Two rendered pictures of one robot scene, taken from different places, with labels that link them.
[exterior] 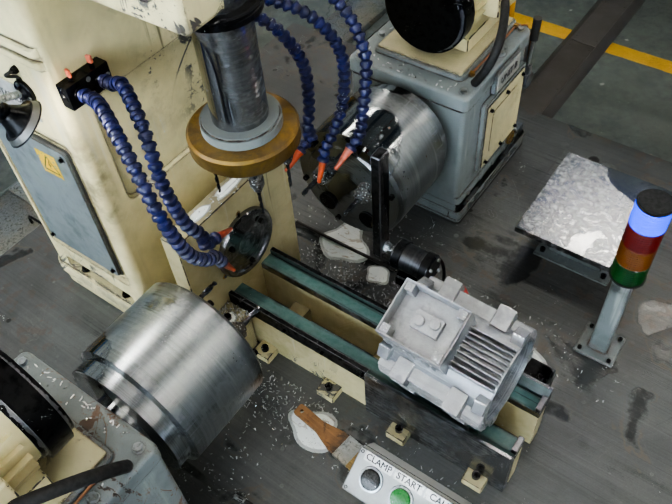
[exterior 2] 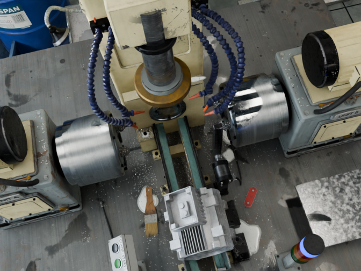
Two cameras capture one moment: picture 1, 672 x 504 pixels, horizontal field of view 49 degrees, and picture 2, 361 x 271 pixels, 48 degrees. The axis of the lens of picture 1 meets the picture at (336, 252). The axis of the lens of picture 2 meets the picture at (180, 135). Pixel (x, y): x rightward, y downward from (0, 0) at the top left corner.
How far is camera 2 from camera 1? 0.67 m
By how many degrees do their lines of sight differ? 28
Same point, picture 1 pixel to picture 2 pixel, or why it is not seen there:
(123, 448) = (42, 173)
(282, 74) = (283, 16)
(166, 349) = (83, 145)
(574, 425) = not seen: outside the picture
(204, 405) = (86, 174)
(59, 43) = (94, 7)
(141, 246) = (123, 85)
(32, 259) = not seen: hidden behind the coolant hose
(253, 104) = (159, 79)
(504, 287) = (275, 204)
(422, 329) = (180, 210)
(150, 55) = not seen: hidden behind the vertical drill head
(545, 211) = (316, 189)
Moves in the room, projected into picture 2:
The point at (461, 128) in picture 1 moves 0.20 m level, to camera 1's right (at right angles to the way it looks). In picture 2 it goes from (298, 126) to (349, 157)
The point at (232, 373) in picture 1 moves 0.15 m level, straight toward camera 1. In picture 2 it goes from (105, 169) to (86, 209)
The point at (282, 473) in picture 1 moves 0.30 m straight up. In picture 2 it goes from (123, 207) to (106, 185)
